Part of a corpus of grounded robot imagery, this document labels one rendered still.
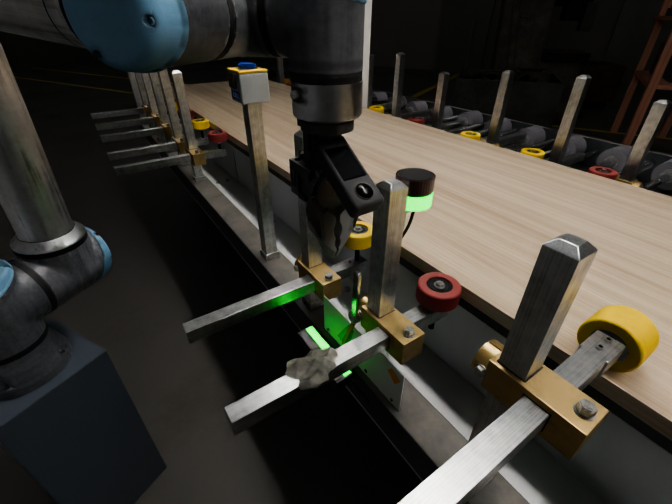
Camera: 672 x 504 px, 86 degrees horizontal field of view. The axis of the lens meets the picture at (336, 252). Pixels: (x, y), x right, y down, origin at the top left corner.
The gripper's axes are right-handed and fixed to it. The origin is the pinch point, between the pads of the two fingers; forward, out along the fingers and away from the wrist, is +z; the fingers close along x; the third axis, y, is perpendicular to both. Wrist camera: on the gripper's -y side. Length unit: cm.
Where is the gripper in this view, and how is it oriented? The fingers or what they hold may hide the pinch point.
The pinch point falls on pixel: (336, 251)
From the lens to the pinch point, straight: 56.7
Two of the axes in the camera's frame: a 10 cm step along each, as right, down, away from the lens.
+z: 0.0, 8.3, 5.5
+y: -5.6, -4.6, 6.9
